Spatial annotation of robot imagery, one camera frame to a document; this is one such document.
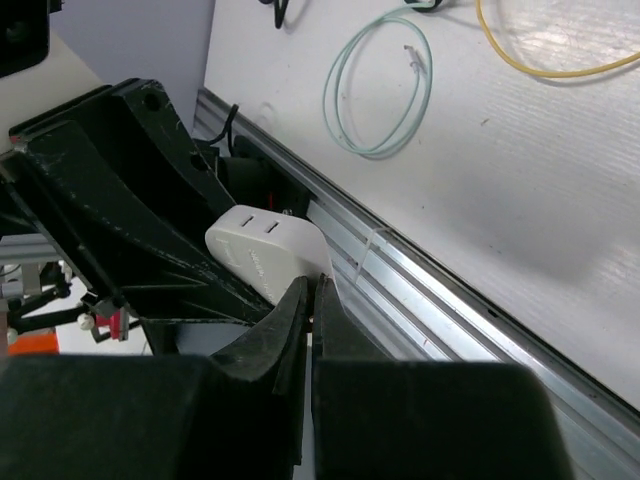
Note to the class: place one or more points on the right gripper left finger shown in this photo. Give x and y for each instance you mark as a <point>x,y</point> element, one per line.
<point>237,414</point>

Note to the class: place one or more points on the white charger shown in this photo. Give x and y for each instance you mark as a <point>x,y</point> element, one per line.
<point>268,250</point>

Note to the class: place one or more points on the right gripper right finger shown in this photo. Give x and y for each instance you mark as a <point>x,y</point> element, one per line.
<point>376,417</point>

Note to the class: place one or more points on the aluminium front rail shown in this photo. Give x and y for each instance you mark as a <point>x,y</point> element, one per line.
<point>439,316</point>

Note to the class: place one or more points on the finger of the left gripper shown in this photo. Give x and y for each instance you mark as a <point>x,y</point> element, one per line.
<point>83,189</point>
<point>173,166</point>

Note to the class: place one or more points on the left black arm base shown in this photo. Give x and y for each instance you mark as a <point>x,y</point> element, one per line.
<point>248,174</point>

